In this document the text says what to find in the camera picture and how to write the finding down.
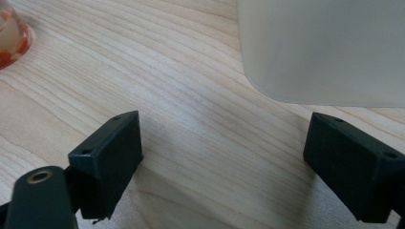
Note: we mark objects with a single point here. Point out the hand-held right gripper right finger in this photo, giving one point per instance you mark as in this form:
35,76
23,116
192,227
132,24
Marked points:
353,165

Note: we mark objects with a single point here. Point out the clear cup with red print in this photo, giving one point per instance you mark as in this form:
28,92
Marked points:
12,38

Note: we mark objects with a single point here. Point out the white plastic container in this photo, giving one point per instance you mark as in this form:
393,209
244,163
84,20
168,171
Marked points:
321,47

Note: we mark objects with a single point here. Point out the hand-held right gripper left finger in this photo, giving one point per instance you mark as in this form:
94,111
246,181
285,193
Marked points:
108,162

